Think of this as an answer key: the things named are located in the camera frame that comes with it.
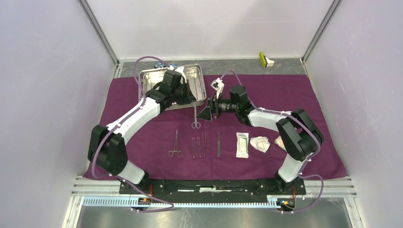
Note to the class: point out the steel forceps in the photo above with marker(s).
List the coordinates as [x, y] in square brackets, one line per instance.
[175, 150]
[199, 146]

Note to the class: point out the beige gauze roll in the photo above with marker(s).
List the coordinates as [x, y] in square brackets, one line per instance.
[279, 142]

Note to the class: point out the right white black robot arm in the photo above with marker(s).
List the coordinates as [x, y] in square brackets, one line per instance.
[301, 137]

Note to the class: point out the purple cloth wrap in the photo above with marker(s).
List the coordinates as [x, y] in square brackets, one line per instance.
[148, 148]

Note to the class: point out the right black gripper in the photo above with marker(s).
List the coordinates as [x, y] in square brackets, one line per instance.
[212, 105]

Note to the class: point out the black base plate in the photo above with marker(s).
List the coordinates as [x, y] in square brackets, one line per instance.
[214, 188]

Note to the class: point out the steel scalpel handle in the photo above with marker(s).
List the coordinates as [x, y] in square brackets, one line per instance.
[204, 138]
[218, 145]

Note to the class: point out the steel surgical scissors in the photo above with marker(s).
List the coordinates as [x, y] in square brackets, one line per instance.
[195, 123]

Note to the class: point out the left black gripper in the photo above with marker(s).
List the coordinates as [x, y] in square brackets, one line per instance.
[189, 98]

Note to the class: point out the metal instrument tray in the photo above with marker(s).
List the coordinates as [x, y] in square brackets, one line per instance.
[193, 72]

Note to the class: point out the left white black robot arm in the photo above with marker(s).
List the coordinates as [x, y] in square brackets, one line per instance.
[107, 146]

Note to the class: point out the aluminium frame rail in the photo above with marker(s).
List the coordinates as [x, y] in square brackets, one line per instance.
[105, 193]

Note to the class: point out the white gauze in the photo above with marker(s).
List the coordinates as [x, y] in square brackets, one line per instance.
[260, 143]

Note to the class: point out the white sterile packet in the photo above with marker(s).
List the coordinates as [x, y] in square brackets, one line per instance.
[242, 145]

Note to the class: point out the yellow green white object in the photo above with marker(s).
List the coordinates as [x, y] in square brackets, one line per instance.
[265, 61]

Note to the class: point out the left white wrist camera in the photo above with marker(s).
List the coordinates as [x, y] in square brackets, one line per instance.
[180, 70]

